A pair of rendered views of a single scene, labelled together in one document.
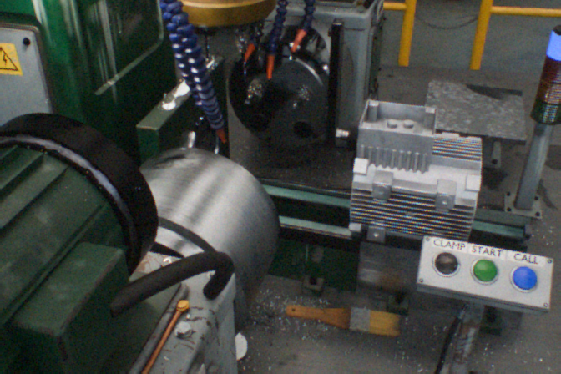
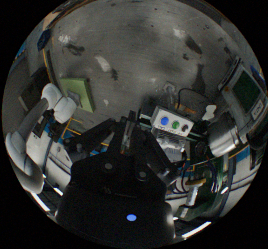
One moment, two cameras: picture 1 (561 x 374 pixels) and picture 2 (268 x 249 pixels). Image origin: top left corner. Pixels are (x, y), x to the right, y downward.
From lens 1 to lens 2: 63 cm
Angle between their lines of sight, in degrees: 9
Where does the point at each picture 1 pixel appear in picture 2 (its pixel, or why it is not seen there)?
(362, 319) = (182, 107)
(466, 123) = not seen: hidden behind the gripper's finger
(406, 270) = not seen: hidden behind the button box
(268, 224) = (213, 141)
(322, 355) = (194, 101)
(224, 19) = (201, 181)
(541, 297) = (161, 113)
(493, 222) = (143, 126)
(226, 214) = (225, 146)
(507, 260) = (167, 127)
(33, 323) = not seen: outside the picture
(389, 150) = (175, 154)
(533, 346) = (142, 94)
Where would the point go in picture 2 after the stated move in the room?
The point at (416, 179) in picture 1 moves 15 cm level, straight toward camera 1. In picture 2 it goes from (170, 145) to (188, 135)
